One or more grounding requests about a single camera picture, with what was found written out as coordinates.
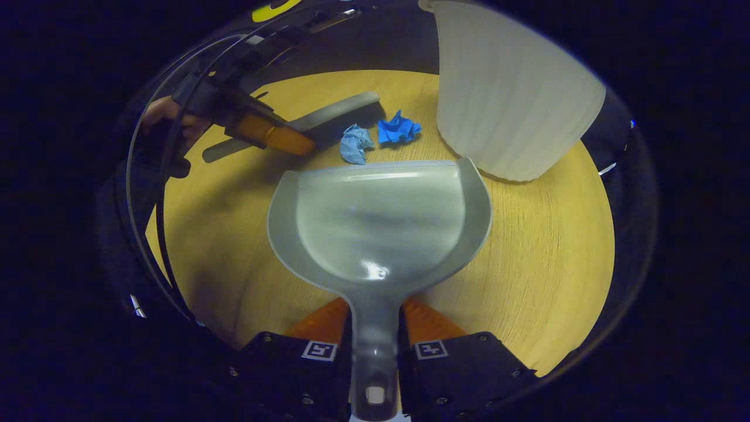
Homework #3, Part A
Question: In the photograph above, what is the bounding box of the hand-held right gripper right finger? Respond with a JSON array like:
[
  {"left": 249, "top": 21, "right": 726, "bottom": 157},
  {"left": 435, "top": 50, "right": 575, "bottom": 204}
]
[{"left": 397, "top": 295, "right": 538, "bottom": 421}]

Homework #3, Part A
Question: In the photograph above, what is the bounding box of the grey plastic dustpan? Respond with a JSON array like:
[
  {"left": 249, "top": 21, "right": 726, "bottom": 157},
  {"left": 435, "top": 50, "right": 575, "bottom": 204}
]
[{"left": 267, "top": 157, "right": 493, "bottom": 421}]

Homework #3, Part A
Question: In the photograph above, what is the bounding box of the small grey broom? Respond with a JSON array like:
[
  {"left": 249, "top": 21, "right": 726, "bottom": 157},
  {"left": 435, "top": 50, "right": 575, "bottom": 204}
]
[{"left": 202, "top": 91, "right": 381, "bottom": 164}]

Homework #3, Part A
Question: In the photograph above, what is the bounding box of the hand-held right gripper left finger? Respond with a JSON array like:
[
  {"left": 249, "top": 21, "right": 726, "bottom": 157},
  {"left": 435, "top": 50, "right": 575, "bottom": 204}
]
[{"left": 234, "top": 296, "right": 354, "bottom": 421}]

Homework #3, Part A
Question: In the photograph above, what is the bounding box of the white garbage bin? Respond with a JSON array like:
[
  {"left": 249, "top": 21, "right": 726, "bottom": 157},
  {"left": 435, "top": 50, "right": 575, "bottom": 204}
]
[{"left": 419, "top": 0, "right": 607, "bottom": 182}]

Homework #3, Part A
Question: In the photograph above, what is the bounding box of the bright blue paper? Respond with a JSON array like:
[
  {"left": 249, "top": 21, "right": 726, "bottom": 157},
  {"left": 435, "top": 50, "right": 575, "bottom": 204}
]
[{"left": 377, "top": 110, "right": 422, "bottom": 145}]

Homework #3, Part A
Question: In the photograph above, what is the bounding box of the light blue paper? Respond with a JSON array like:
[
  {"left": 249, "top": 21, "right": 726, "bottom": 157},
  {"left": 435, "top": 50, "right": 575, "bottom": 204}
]
[{"left": 340, "top": 124, "right": 376, "bottom": 165}]

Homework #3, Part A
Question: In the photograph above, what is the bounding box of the wooden desktop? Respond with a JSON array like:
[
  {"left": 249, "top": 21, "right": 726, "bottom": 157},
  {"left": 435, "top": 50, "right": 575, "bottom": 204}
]
[{"left": 145, "top": 69, "right": 616, "bottom": 379}]

